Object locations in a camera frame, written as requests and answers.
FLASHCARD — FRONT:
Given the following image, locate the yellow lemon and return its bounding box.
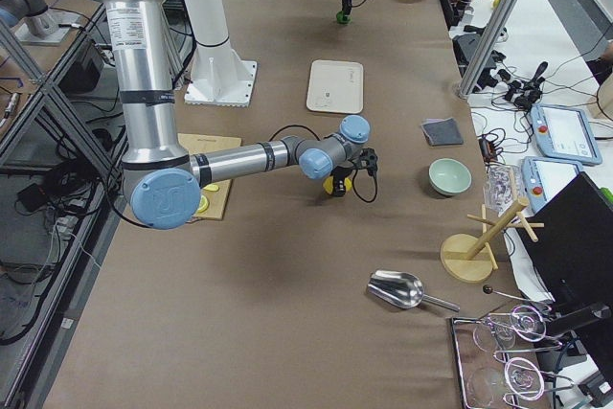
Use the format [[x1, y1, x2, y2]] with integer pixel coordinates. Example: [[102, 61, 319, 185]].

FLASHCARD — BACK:
[[323, 176, 352, 196]]

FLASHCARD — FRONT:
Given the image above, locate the green lime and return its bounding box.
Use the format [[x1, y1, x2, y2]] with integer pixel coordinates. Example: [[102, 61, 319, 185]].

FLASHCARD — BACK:
[[336, 11, 351, 25]]

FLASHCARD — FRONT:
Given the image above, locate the white rabbit tray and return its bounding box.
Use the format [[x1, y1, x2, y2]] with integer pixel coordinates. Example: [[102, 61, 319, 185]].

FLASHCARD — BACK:
[[306, 59, 363, 114]]

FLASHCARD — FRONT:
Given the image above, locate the black tray with glasses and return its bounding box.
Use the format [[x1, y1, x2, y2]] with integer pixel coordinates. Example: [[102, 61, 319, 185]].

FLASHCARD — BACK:
[[449, 305, 575, 408]]

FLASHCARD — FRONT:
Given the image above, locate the grey folded cloth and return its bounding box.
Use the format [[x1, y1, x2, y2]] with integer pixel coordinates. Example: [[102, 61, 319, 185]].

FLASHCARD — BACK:
[[420, 118, 464, 147]]

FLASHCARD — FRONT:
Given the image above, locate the mint green bowl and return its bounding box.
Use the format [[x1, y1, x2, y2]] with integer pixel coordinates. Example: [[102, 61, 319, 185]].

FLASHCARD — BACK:
[[428, 158, 472, 196]]

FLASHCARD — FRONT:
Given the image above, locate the metal scoop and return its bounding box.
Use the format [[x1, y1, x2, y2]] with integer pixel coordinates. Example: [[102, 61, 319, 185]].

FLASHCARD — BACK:
[[367, 269, 460, 312]]

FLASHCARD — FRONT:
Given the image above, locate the wooden cutting board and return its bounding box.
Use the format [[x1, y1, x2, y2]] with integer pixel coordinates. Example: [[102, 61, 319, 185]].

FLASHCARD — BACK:
[[176, 133, 243, 222]]

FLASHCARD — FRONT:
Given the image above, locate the wooden mug tree stand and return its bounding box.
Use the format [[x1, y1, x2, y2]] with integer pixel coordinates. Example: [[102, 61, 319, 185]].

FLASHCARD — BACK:
[[440, 197, 545, 284]]

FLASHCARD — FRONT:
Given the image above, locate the blue teach pendant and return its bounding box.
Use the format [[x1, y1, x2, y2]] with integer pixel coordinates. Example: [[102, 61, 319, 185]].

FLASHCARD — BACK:
[[521, 156, 583, 213], [530, 103, 602, 166]]

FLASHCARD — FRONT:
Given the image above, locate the black monitor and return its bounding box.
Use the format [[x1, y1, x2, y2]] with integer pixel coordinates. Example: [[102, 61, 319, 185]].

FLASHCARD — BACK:
[[518, 172, 612, 309]]

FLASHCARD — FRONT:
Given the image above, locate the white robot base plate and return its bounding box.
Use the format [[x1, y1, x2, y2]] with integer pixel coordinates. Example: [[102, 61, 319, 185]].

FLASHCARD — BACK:
[[185, 43, 258, 107]]

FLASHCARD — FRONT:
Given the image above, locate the aluminium frame post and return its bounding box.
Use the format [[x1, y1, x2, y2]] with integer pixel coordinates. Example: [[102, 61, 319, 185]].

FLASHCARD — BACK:
[[457, 0, 517, 100]]

